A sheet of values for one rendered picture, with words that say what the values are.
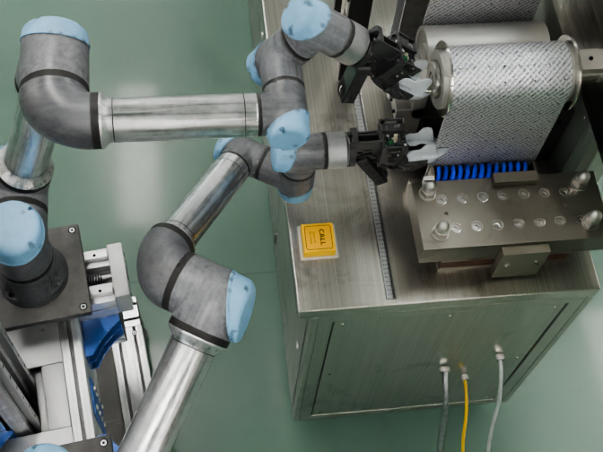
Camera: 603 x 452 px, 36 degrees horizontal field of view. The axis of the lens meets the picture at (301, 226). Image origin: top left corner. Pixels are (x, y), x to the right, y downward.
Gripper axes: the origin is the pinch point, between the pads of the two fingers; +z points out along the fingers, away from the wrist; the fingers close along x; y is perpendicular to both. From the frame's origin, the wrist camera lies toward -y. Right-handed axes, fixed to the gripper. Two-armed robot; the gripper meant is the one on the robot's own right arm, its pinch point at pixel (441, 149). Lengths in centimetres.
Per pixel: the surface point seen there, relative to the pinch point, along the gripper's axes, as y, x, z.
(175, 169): -109, 67, -58
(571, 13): 11.4, 24.8, 30.5
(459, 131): 6.7, -0.2, 2.4
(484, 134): 5.2, -0.3, 7.8
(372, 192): -19.0, 1.6, -11.7
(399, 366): -60, -26, -4
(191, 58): -109, 113, -50
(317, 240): -16.6, -10.8, -26.0
